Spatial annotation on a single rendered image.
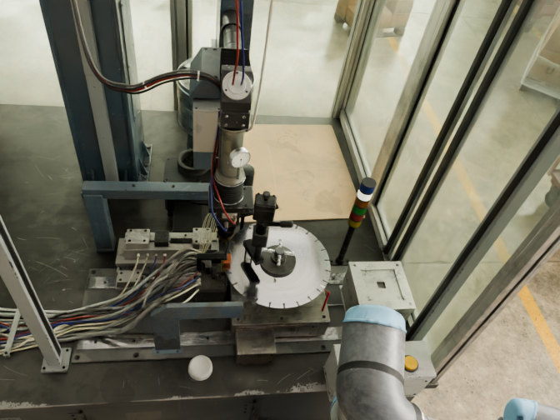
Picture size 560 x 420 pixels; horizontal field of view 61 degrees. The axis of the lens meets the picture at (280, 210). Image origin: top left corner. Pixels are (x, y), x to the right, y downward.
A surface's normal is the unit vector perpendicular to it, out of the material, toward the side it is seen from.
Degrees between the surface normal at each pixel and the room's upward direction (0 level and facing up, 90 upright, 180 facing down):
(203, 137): 90
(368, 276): 0
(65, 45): 90
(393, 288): 0
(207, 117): 90
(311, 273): 0
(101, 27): 90
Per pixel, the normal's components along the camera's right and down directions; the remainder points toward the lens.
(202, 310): 0.11, 0.74
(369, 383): -0.18, -0.49
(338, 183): 0.13, -0.67
